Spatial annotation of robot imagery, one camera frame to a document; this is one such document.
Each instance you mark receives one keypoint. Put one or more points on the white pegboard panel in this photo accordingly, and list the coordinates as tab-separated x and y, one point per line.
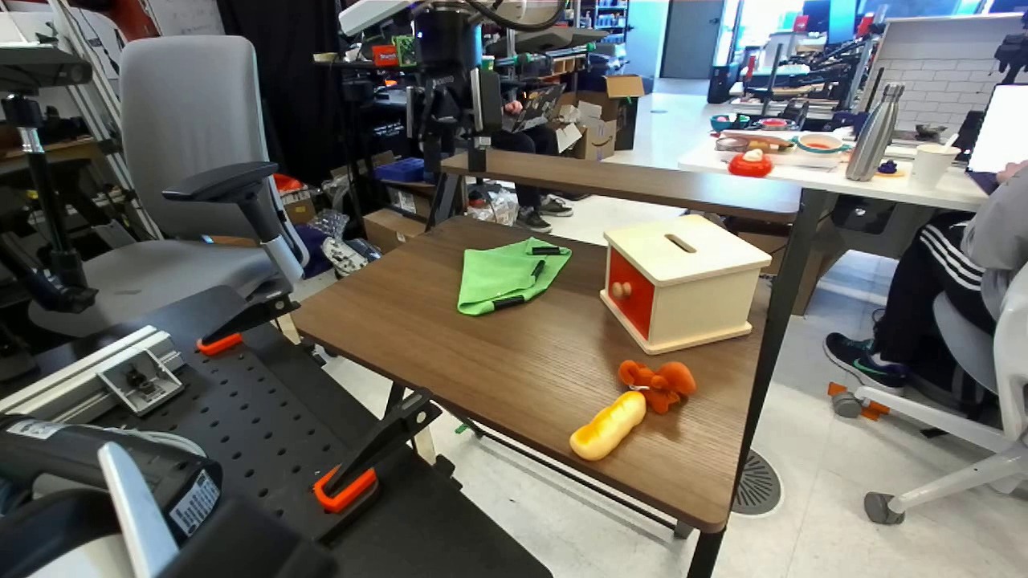
942	58

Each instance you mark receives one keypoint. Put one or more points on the white cup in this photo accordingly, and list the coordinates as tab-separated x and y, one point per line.
933	166

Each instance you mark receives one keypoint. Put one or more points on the green towel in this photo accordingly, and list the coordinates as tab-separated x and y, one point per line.
502	278

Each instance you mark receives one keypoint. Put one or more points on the white sneaker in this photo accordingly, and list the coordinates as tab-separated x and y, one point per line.
344	258

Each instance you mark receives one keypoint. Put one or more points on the white office chair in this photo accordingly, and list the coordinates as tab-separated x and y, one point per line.
984	355

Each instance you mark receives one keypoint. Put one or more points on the orange plush toy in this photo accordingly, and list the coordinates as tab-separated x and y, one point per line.
662	382

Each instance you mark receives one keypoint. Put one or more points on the white flat board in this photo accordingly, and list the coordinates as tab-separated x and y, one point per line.
613	219

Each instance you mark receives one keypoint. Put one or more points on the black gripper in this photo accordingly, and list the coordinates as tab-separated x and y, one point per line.
455	98

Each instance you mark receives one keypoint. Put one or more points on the bowl with food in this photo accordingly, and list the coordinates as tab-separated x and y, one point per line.
819	142

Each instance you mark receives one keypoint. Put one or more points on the grey office chair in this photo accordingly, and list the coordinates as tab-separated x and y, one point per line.
182	130

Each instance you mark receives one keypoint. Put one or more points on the dark wooden desk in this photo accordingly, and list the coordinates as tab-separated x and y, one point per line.
643	182

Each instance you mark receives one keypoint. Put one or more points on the yellow toy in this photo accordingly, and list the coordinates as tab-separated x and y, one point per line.
608	424

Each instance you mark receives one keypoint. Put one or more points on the black perforated board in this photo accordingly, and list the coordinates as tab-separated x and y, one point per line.
257	429

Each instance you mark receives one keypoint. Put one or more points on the round black floor drain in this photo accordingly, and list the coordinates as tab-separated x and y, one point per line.
756	483

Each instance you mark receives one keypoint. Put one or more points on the aluminium corner bracket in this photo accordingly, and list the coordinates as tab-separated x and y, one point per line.
143	382

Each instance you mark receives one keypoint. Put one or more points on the metal rack frame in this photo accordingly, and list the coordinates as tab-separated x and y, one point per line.
100	98

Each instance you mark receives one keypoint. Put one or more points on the red round object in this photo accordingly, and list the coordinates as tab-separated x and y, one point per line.
752	166

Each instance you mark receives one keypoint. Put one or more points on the brown cardboard box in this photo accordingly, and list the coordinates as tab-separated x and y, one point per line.
393	228

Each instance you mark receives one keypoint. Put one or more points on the seated person in grey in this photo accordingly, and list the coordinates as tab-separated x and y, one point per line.
964	268

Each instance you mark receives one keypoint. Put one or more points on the black camera stand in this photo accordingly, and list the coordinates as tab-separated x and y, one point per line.
48	195

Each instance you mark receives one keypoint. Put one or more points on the steel bottle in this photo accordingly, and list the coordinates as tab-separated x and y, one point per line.
871	131

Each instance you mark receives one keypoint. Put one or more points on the white laptop screen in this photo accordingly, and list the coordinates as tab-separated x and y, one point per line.
1002	130

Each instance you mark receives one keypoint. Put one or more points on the wooden box with red drawer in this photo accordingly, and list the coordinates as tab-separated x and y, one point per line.
685	283

